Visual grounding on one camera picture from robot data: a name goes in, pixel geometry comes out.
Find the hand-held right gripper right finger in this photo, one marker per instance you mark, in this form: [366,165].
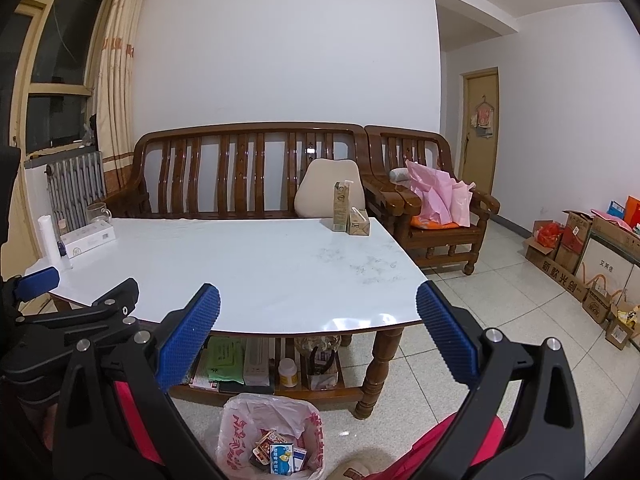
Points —
[445,335]

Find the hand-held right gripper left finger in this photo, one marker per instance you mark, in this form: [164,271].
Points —
[192,335]

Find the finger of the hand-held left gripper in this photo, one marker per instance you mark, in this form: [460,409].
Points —
[37,282]
[115,300]

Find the white red printed plastic bag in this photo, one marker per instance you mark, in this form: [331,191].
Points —
[235,440]

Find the red white foil packet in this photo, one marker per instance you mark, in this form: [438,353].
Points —
[265,444]

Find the blue white cartoon medicine box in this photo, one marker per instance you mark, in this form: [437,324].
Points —
[282,457]

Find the white medicine box blue stripe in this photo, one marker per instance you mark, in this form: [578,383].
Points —
[300,459]

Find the small dark blue item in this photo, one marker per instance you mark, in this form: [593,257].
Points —
[62,251]

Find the green packet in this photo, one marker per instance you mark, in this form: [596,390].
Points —
[225,360]

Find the white paper roll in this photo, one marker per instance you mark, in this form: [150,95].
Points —
[46,240]

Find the long white box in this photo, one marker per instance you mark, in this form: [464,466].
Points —
[87,237]

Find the black flat box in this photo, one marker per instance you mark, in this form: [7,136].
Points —
[245,388]

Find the white top wooden table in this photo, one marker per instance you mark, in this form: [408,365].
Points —
[372,375]

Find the wooden armchair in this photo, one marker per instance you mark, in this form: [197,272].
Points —
[450,247]

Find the white pill bottle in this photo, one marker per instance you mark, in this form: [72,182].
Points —
[287,375]

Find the grey radiator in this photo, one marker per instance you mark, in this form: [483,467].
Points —
[75,185]

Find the orange seat cushion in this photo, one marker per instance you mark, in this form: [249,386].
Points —
[425,222]

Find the person's right leg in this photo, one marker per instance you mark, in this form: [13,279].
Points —
[425,452]

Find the small beige carton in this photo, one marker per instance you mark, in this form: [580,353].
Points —
[359,225]

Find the pink plastic bag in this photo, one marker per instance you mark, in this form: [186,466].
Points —
[440,195]

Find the tall green white milk carton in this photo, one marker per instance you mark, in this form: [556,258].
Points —
[341,210]

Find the grey rolled cloth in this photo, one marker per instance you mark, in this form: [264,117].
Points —
[399,175]

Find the row of cardboard boxes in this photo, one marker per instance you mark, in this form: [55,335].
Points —
[600,265]

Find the beige door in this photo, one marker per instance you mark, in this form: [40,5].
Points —
[480,160]

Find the beige back cushion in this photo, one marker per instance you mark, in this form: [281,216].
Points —
[320,190]

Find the beige patterned curtain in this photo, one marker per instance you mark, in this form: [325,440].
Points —
[117,85]

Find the wooden slatted sofa bench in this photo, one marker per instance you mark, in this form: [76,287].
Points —
[250,129]

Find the hanging door ornament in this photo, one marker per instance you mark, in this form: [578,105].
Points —
[483,117]

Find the window with beige frame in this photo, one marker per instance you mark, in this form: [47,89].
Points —
[55,120]

